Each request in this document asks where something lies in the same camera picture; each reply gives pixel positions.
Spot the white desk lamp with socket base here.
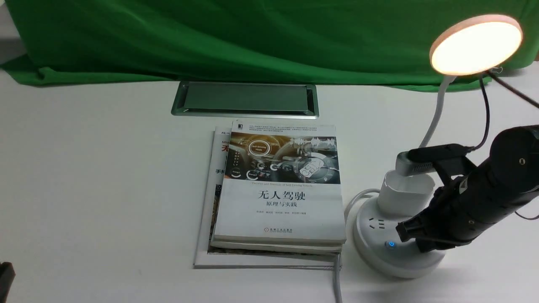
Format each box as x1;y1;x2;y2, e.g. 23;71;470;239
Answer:
353;15;524;279

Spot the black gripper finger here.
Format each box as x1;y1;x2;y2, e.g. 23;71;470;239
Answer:
396;213;430;243

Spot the white power cord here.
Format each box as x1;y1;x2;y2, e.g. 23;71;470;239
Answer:
334;188;380;303

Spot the white self-driving book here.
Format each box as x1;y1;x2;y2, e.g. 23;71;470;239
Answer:
213;120;346;246

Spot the green backdrop cloth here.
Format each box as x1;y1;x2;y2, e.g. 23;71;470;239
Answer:
1;0;539;92

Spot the black camera cable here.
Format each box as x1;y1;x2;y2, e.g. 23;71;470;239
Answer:
463;69;539;152

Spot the bottom magazine with red text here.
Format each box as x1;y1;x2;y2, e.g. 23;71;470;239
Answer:
194;127;336;271

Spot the metal desk cable hatch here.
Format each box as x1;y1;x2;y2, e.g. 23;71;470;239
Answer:
171;80;320;120

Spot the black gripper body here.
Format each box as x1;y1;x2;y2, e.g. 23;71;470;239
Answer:
420;177;485;251

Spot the black object at left edge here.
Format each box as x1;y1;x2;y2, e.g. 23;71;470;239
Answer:
0;262;16;303

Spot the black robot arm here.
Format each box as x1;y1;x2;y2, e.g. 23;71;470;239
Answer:
396;125;539;253

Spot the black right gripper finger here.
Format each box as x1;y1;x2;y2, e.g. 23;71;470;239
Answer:
415;237;434;253

